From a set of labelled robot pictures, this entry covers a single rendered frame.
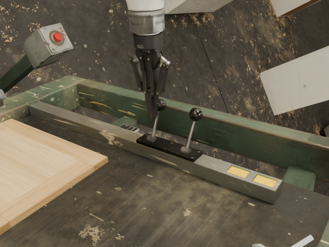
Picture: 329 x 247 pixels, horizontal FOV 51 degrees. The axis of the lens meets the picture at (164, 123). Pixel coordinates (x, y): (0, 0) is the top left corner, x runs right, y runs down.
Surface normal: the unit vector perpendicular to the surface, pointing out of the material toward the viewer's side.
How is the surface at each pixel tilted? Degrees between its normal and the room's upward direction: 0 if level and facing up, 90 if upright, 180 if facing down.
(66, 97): 30
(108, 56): 0
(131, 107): 90
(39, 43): 90
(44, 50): 90
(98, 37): 0
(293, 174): 60
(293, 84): 90
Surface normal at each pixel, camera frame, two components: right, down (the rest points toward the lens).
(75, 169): -0.04, -0.89
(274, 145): -0.58, 0.40
